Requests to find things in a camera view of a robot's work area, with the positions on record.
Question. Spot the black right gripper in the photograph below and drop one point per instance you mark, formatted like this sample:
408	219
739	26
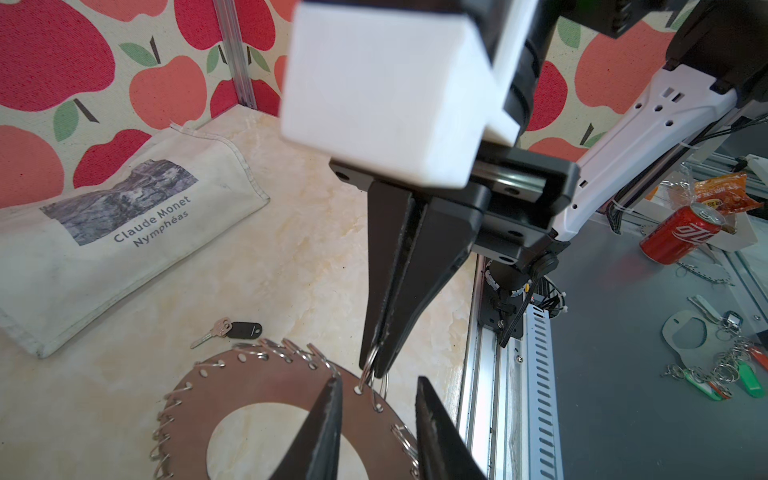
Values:
419	235

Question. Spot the cream Monet canvas bag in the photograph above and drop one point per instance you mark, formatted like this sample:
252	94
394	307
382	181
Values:
67	260

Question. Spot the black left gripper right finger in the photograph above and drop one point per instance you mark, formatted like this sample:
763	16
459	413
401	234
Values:
441	452

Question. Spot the right rear aluminium frame post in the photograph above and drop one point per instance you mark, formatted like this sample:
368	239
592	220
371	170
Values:
235	51

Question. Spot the red cola can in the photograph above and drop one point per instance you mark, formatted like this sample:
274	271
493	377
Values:
681	233

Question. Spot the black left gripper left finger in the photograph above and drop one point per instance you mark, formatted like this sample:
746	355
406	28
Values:
314	452

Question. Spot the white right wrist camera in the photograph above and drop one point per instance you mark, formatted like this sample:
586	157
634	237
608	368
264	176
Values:
407	91

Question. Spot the front aluminium rail base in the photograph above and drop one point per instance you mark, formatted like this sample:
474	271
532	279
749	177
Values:
508	415

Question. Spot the key with black head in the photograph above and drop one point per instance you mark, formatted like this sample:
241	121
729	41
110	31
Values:
226	328

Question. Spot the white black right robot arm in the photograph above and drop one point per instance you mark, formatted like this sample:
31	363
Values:
715	65

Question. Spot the orange snack packet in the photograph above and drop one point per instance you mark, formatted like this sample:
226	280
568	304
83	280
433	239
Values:
726	194

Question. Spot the metal disc with key rings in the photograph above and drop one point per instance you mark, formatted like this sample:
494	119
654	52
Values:
242	408

